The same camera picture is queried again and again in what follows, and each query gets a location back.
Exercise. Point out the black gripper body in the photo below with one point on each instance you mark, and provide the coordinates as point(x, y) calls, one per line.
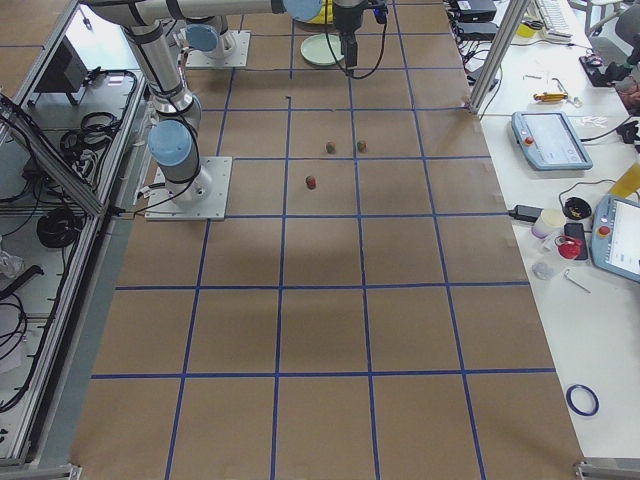
point(345, 19)

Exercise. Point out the light green plate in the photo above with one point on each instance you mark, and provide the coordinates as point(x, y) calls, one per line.
point(322, 50)

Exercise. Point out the yellow banana bunch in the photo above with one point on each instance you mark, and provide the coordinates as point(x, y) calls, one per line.
point(324, 15)

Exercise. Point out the yellow screwdriver tool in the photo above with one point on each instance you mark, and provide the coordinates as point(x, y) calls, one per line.
point(547, 97)

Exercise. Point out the far teach pendant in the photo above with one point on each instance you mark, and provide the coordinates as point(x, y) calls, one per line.
point(549, 141)

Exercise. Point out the teach pendant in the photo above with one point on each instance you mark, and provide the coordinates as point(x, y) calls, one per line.
point(615, 237)
point(549, 141)

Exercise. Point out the black power adapter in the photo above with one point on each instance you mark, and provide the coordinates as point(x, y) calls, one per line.
point(525, 213)

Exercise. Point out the near teach pendant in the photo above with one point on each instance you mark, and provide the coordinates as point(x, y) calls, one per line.
point(615, 237)

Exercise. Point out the blue tape roll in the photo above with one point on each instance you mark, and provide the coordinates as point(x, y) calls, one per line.
point(582, 400)

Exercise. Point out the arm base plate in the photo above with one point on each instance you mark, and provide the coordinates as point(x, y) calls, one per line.
point(205, 199)
point(210, 50)

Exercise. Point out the aluminium frame post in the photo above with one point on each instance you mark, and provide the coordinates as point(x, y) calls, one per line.
point(509, 24)

